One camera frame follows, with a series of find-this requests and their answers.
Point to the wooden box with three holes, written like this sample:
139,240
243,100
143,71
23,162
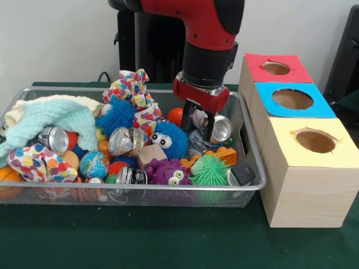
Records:
308,196

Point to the crushed silver can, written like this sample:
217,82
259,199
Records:
124,141

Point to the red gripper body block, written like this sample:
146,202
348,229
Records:
202,96

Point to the green spiky rubber ball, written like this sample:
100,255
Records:
210,171

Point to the neighbouring green covered table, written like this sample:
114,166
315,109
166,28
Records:
350,106

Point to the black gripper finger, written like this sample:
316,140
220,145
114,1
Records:
186,116
209,126

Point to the dark green tablecloth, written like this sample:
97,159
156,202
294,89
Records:
168,238

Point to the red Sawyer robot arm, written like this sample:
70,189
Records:
207,33

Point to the clear plastic bottle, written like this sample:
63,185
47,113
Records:
196,141

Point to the blue fuzzy ball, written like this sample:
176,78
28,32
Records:
117,116

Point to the colourful printed silver can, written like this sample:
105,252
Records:
223,129

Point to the small red ball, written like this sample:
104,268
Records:
175,116

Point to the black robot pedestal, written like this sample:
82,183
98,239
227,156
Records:
151,50

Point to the black furniture panel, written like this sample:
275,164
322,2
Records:
347,56

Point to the blue fuzzy toy with eyes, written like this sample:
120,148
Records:
171,137

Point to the mint green waffle cloth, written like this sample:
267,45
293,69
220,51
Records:
56,115

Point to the crumpled polka dot cloth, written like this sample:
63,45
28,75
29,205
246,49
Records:
39,164

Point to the orange plastic toy brick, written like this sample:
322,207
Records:
224,155

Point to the shallow clear mesh bin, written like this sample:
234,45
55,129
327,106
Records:
168,196

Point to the white baseball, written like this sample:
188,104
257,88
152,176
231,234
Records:
198,117

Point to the knotted polka dot cloth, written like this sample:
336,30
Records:
131,84

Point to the purple monster toy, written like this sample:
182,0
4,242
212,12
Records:
162,171

